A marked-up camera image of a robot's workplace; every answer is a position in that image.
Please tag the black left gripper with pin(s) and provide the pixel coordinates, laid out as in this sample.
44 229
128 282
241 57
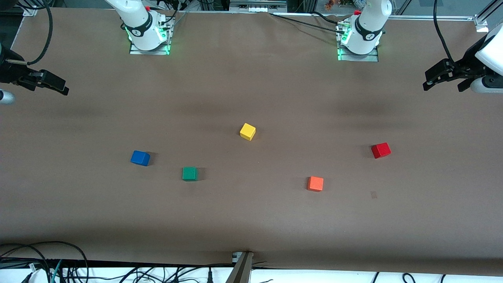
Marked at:
469 64

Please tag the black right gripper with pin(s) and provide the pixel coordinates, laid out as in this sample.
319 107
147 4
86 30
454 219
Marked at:
8 72

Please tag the red wooden block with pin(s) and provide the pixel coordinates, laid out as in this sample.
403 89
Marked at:
380 151

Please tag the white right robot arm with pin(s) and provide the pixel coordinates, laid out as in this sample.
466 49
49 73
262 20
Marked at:
141 31

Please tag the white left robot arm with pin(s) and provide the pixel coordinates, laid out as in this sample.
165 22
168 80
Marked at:
365 39

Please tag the blue wooden block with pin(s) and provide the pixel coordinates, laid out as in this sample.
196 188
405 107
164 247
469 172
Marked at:
139 158

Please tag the green wooden block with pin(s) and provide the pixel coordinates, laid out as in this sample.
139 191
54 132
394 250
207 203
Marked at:
189 173

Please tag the orange wooden block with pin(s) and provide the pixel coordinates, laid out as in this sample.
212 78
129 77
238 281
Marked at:
315 184

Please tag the yellow wooden block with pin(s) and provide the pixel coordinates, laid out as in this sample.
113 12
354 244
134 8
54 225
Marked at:
247 131

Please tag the grey power strip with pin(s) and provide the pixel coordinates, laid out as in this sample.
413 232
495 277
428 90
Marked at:
257 5

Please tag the black power plug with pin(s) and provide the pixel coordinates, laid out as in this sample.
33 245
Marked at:
210 276

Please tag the aluminium corner bracket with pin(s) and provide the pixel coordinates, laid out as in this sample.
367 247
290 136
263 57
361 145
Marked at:
481 22

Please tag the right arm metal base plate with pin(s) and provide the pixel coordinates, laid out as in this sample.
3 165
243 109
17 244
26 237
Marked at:
167 37

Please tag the small metal clamp bracket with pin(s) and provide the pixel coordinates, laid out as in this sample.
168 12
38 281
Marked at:
236 257

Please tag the brown camera pole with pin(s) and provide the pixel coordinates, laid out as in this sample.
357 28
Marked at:
240 271

